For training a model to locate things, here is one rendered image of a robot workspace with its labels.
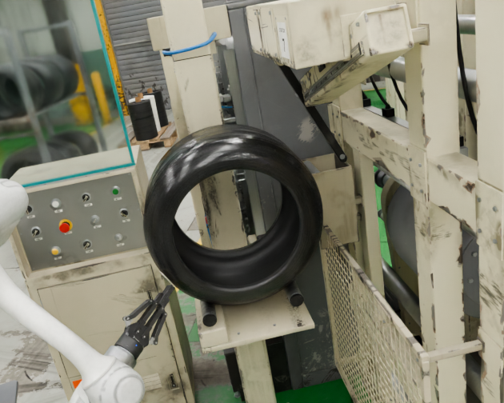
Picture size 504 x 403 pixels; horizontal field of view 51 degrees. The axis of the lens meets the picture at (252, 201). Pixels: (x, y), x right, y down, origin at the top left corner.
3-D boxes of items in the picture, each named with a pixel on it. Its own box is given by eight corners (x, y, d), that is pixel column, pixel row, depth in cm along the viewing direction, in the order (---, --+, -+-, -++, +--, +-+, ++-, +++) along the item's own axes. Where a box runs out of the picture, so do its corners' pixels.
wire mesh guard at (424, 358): (334, 364, 226) (315, 215, 202) (338, 363, 226) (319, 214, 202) (434, 569, 143) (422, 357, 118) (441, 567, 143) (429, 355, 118)
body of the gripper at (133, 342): (108, 344, 149) (127, 317, 154) (129, 361, 152) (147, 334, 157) (119, 344, 143) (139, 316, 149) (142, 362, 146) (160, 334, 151)
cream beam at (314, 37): (250, 53, 174) (243, 6, 169) (324, 40, 176) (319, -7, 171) (292, 71, 118) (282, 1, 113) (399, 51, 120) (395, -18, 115)
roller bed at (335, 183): (308, 229, 214) (298, 160, 204) (342, 221, 216) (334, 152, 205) (321, 249, 196) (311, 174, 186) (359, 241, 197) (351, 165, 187)
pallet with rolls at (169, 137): (138, 135, 899) (127, 90, 873) (184, 128, 892) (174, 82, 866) (119, 155, 787) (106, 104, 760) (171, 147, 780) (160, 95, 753)
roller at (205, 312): (198, 264, 195) (210, 266, 197) (194, 274, 197) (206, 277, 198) (205, 313, 163) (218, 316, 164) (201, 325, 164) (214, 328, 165)
